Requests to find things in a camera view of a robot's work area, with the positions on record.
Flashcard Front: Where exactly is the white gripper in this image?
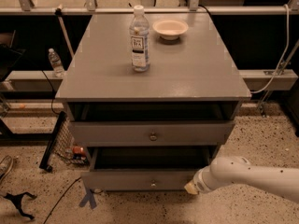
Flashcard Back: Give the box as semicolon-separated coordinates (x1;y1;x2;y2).
184;166;218;195

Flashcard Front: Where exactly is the grey drawer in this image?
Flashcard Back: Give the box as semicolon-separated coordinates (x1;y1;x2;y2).
69;120;235;147
81;146;211;191

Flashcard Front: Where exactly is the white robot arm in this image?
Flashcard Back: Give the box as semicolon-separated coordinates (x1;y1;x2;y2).
184;156;299;203

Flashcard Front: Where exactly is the grey top drawer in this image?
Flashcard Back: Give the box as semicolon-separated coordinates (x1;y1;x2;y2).
69;120;235;147

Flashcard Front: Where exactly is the grey wooden drawer cabinet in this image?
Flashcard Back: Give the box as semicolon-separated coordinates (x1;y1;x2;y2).
55;12;252;161

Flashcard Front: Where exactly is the orange can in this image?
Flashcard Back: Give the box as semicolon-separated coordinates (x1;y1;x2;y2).
72;146;86;160

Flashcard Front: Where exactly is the white paper bowl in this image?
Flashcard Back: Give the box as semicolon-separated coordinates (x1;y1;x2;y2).
152;20;189;40

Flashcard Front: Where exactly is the clear tea bottle white cap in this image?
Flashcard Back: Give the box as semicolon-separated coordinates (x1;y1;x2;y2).
129;5;150;72

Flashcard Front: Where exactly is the black tripod stand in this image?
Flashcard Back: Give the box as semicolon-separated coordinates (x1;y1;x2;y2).
4;192;36;220

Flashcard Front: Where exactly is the grey sneaker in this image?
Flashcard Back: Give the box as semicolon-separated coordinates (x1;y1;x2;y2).
0;155;14;183

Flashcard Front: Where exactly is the clear water bottle on floor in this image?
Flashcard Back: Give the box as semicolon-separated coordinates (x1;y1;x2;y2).
48;49;64;77

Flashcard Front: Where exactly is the wooden stick black tip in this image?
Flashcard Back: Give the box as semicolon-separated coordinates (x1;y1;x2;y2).
55;4;74;59

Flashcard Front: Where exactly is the black floor cable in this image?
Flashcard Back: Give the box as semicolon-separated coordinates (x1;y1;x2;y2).
42;176;82;224

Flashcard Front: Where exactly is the black wire mesh basket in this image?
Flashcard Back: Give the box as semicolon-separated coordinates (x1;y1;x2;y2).
53;118;89;165

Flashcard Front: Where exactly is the white cable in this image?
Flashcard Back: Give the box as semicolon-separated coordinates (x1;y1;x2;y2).
250;3;292;95

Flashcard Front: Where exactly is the aluminium frame rail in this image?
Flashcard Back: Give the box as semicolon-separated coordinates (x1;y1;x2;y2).
0;0;299;17

